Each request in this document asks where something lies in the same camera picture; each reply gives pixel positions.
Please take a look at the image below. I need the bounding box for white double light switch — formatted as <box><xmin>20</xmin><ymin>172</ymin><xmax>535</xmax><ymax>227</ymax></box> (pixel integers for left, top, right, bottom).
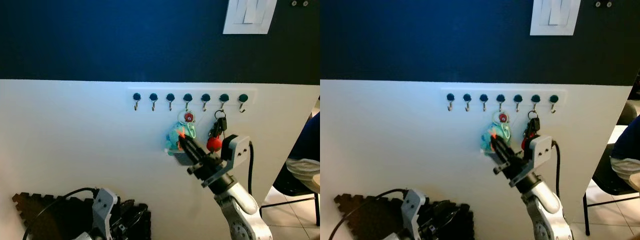
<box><xmin>222</xmin><ymin>0</ymin><xmax>279</xmax><ymax>35</ymax></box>
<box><xmin>529</xmin><ymin>0</ymin><xmax>582</xmax><ymax>36</ymax></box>

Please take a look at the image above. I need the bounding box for man in blue shirt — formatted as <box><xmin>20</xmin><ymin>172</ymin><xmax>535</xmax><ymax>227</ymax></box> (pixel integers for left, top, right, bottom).
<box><xmin>610</xmin><ymin>100</ymin><xmax>640</xmax><ymax>193</ymax></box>
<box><xmin>285</xmin><ymin>112</ymin><xmax>321</xmax><ymax>194</ymax></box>

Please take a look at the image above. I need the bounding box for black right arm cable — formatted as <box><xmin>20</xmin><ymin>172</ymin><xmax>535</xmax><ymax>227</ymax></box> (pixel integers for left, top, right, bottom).
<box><xmin>246</xmin><ymin>141</ymin><xmax>256</xmax><ymax>197</ymax></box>
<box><xmin>551</xmin><ymin>140</ymin><xmax>561</xmax><ymax>198</ymax></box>

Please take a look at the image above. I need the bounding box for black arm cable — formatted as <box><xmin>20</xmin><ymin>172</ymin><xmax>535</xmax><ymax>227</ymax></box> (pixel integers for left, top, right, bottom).
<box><xmin>246</xmin><ymin>141</ymin><xmax>256</xmax><ymax>197</ymax></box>
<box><xmin>341</xmin><ymin>187</ymin><xmax>408</xmax><ymax>240</ymax></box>
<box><xmin>22</xmin><ymin>187</ymin><xmax>99</xmax><ymax>240</ymax></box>
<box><xmin>551</xmin><ymin>140</ymin><xmax>561</xmax><ymax>198</ymax></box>

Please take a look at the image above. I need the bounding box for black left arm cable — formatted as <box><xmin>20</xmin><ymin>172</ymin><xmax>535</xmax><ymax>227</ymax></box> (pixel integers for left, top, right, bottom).
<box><xmin>341</xmin><ymin>187</ymin><xmax>408</xmax><ymax>240</ymax></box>
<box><xmin>22</xmin><ymin>187</ymin><xmax>99</xmax><ymax>240</ymax></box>

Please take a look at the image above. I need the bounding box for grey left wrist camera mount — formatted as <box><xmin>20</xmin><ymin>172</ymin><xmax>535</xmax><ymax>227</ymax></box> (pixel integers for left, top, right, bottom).
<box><xmin>402</xmin><ymin>188</ymin><xmax>427</xmax><ymax>240</ymax></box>
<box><xmin>91</xmin><ymin>188</ymin><xmax>119</xmax><ymax>240</ymax></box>

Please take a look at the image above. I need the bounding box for key bunch with orange tag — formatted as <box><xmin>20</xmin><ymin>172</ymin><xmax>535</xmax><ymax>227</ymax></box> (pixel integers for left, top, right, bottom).
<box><xmin>480</xmin><ymin>110</ymin><xmax>512</xmax><ymax>155</ymax></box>
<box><xmin>166</xmin><ymin>110</ymin><xmax>199</xmax><ymax>156</ymax></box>

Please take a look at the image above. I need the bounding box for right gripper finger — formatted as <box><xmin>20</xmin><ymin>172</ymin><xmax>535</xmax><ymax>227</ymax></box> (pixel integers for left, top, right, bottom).
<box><xmin>178</xmin><ymin>134</ymin><xmax>207</xmax><ymax>161</ymax></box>
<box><xmin>486</xmin><ymin>149</ymin><xmax>508</xmax><ymax>166</ymax></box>
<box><xmin>492</xmin><ymin>134</ymin><xmax>518</xmax><ymax>161</ymax></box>
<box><xmin>172</xmin><ymin>149</ymin><xmax>198</xmax><ymax>167</ymax></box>

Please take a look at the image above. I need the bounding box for black key with red ball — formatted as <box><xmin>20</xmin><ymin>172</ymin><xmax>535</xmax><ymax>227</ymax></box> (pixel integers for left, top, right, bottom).
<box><xmin>521</xmin><ymin>110</ymin><xmax>542</xmax><ymax>152</ymax></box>
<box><xmin>206</xmin><ymin>109</ymin><xmax>229</xmax><ymax>154</ymax></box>

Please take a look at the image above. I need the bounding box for black folding chair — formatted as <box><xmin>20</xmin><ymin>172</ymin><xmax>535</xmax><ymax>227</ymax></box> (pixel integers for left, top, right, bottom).
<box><xmin>259</xmin><ymin>162</ymin><xmax>321</xmax><ymax>227</ymax></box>
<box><xmin>582</xmin><ymin>145</ymin><xmax>640</xmax><ymax>237</ymax></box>

